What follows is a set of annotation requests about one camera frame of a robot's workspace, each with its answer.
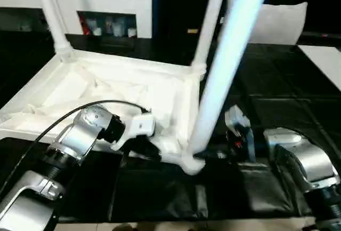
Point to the white plastic table top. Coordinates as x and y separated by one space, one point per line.
93 87

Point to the white plastic table leg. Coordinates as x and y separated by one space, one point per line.
229 41
210 15
53 15

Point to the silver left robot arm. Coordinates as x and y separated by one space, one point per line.
77 135

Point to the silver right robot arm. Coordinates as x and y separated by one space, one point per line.
306 159

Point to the black work mat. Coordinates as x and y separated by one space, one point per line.
279 95

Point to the white flat panel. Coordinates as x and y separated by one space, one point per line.
322 63

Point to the gold sofa label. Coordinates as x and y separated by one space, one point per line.
193 31

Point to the grey printed cushion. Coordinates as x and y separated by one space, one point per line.
279 23

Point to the white glass-door cabinet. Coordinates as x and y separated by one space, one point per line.
112 1

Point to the black sofa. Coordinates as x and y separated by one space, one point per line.
173 1

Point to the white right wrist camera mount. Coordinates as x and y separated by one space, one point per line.
238 119

